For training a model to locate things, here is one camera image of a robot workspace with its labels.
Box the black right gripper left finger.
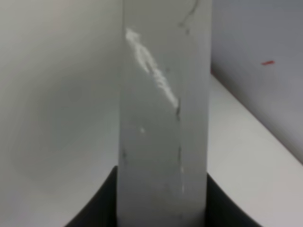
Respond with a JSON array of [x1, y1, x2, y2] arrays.
[[66, 166, 118, 227]]

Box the white printed carton box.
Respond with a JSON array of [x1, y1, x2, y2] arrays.
[[116, 0, 212, 227]]

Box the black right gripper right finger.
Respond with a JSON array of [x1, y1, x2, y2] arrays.
[[205, 175, 260, 227]]

